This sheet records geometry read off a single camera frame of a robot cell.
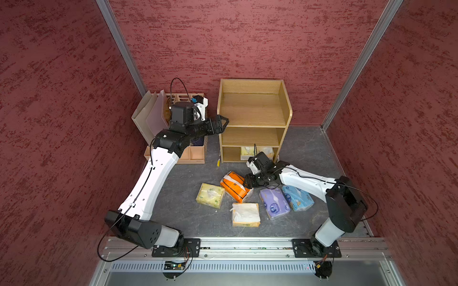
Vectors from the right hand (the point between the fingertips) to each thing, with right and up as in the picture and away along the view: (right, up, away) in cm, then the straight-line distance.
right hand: (248, 187), depth 86 cm
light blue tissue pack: (+24, -6, -2) cm, 25 cm away
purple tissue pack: (+12, -6, -5) cm, 14 cm away
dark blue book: (-28, +22, +16) cm, 39 cm away
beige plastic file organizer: (-30, +15, +17) cm, 38 cm away
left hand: (-13, +29, -16) cm, 36 cm away
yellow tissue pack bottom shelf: (0, +17, +11) cm, 20 cm away
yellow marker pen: (-16, +10, +15) cm, 24 cm away
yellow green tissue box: (-18, -3, -2) cm, 19 cm away
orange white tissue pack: (-7, +1, -1) cm, 8 cm away
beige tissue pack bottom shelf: (+12, +17, +11) cm, 24 cm away
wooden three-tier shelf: (+5, +37, -2) cm, 37 cm away
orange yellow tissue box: (-2, -10, -9) cm, 14 cm away
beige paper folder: (-52, +39, 0) cm, 65 cm away
